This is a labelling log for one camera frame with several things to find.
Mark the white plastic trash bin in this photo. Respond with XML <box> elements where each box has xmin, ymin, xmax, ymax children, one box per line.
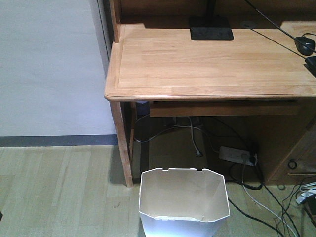
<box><xmin>139</xmin><ymin>168</ymin><xmax>230</xmax><ymax>237</ymax></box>

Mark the wooden desk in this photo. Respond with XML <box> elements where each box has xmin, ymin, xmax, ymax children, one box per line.
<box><xmin>105</xmin><ymin>0</ymin><xmax>316</xmax><ymax>187</ymax></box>

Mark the white power strip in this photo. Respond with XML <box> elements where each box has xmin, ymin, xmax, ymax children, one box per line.
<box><xmin>219</xmin><ymin>146</ymin><xmax>257</xmax><ymax>166</ymax></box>

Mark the black monitor stand base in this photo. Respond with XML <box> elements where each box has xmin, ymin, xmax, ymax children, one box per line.
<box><xmin>189</xmin><ymin>0</ymin><xmax>234</xmax><ymax>41</ymax></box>

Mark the wooden keyboard tray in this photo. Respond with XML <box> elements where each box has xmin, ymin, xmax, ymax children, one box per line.
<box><xmin>150</xmin><ymin>101</ymin><xmax>302</xmax><ymax>117</ymax></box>

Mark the wooden drawer cabinet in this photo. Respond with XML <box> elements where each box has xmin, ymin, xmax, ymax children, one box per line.
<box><xmin>262</xmin><ymin>99</ymin><xmax>316</xmax><ymax>185</ymax></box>

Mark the black device on desk edge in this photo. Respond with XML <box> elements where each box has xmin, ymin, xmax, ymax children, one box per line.
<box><xmin>305</xmin><ymin>56</ymin><xmax>316</xmax><ymax>77</ymax></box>

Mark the black computer mouse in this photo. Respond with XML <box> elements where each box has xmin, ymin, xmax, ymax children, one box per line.
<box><xmin>294</xmin><ymin>36</ymin><xmax>316</xmax><ymax>56</ymax></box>

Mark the grey cable under desk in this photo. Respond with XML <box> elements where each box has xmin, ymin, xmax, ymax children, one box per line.
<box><xmin>134</xmin><ymin>115</ymin><xmax>215</xmax><ymax>158</ymax></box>

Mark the white floor cable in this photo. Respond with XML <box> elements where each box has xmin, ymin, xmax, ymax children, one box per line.
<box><xmin>241</xmin><ymin>184</ymin><xmax>299</xmax><ymax>237</ymax></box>

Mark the black floor cable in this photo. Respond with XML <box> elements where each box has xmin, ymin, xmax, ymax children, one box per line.
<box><xmin>228</xmin><ymin>162</ymin><xmax>316</xmax><ymax>237</ymax></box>

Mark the black cable on desk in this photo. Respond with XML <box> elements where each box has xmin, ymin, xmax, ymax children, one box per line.
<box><xmin>244</xmin><ymin>0</ymin><xmax>316</xmax><ymax>59</ymax></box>

